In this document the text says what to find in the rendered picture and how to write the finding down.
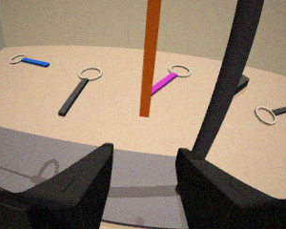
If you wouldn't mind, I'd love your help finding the blue handle with thin white ring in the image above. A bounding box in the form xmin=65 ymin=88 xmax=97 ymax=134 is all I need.
xmin=10 ymin=53 xmax=51 ymax=68

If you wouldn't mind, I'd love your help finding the dark grey rectangular block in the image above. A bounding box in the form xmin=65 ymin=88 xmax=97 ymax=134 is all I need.
xmin=235 ymin=74 xmax=250 ymax=95

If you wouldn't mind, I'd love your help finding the grey ring with orange handle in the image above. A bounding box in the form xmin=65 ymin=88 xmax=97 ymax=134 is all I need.
xmin=140 ymin=0 xmax=161 ymax=118

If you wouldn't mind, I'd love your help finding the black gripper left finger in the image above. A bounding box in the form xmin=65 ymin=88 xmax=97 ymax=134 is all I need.
xmin=0 ymin=142 xmax=113 ymax=229

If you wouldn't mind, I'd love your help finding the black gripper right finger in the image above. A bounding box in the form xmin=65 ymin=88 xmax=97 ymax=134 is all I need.
xmin=174 ymin=149 xmax=286 ymax=229

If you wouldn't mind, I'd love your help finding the purple flat bar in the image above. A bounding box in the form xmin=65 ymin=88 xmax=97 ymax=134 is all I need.
xmin=151 ymin=64 xmax=192 ymax=96

